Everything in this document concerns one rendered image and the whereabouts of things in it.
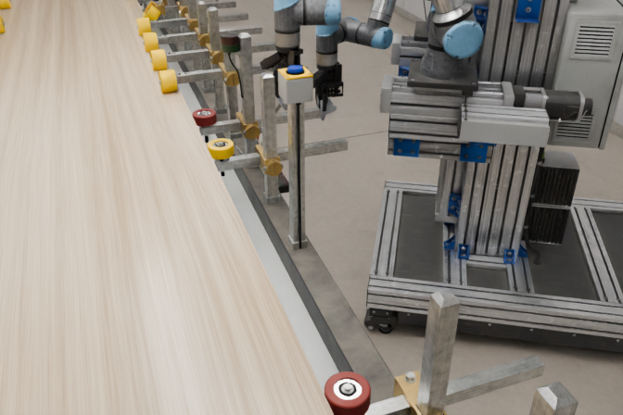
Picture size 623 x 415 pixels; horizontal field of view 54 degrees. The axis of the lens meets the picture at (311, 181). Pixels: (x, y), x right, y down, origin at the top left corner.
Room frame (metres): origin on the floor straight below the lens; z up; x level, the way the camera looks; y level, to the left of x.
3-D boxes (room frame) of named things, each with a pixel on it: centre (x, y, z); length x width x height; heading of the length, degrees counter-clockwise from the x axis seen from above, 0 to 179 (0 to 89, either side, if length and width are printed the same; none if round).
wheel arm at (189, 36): (2.68, 0.46, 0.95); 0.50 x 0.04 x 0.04; 110
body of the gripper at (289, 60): (1.79, 0.07, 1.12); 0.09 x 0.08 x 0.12; 40
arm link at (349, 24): (2.13, -0.13, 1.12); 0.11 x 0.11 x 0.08; 51
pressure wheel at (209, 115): (1.92, 0.36, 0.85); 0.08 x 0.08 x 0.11
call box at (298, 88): (1.45, 0.04, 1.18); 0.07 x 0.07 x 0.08; 20
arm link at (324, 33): (2.07, -0.06, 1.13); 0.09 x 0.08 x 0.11; 141
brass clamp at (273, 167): (1.71, 0.14, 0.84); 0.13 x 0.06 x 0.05; 20
